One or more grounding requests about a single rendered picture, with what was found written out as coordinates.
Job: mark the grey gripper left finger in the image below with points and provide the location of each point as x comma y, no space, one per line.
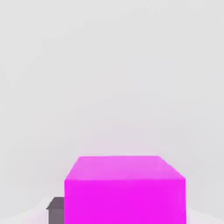
56,212

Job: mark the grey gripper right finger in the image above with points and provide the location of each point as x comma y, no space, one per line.
197,217

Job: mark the small magenta cube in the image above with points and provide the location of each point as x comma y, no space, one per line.
124,197

